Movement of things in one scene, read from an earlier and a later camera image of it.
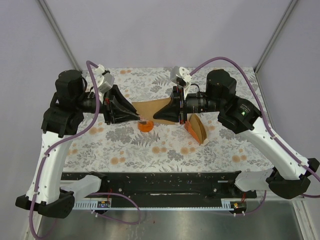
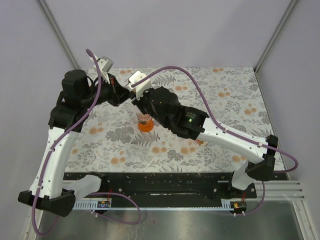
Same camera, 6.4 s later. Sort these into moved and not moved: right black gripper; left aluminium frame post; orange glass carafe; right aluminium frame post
Moved: right black gripper
Not moved: right aluminium frame post; orange glass carafe; left aluminium frame post
